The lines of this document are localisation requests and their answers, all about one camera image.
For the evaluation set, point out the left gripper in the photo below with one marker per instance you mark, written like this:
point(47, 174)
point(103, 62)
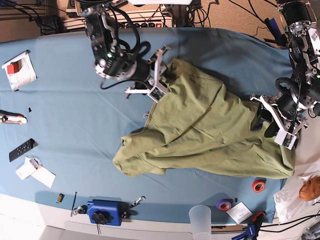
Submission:
point(283, 128)

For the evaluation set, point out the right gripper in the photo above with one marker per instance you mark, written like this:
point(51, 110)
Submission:
point(152, 86)

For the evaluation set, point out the olive green t-shirt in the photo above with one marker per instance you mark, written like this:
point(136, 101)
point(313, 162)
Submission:
point(199, 124)

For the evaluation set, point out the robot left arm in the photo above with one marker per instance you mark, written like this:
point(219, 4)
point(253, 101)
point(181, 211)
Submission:
point(299, 94)

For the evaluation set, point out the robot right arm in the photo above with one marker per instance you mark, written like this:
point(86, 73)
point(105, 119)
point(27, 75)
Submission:
point(114, 59)

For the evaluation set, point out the red tape roll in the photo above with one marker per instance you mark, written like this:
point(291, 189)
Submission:
point(258, 186)

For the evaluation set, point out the brown furry object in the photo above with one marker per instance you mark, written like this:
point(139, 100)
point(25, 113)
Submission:
point(310, 189)

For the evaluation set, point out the white power strip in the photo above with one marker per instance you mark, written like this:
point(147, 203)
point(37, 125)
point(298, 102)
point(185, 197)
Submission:
point(148, 18)

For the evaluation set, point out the white plastic bag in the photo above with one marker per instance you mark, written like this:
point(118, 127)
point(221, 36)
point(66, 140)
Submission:
point(287, 201)

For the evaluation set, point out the purple tape roll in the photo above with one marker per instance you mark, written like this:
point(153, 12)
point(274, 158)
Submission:
point(224, 205)

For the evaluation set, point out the white card booklet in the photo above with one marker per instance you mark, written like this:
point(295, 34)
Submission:
point(239, 212)

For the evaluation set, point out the blue black clamp top right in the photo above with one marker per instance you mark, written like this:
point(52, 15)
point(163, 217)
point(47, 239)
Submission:
point(280, 39)

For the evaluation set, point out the blue orange clamp bottom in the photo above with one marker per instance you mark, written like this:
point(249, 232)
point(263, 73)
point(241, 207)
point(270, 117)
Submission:
point(252, 230)

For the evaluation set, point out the blue table cloth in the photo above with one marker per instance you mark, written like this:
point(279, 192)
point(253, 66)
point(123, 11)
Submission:
point(78, 127)

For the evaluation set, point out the translucent plastic cup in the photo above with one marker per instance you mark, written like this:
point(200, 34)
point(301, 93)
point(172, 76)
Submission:
point(200, 221)

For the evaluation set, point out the silver carabiner clip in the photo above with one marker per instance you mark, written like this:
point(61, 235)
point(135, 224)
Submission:
point(137, 201)

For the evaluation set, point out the thin black rod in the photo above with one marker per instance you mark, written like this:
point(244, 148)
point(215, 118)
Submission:
point(73, 204)

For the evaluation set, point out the blue clamp block black knob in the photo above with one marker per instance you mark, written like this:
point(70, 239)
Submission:
point(107, 212)

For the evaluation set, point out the black remote control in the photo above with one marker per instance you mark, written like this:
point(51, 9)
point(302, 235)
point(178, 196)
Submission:
point(22, 149)

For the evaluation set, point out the small green yellow battery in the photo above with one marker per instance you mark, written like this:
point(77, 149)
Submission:
point(60, 198)

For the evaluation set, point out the clear plastic packaged item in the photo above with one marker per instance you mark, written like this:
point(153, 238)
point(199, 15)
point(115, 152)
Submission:
point(29, 166)

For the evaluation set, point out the white paper sheet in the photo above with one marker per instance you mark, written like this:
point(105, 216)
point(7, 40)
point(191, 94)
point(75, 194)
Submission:
point(41, 174)

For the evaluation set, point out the orange white utility knife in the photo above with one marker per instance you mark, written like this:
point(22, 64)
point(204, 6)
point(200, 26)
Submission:
point(12, 118)

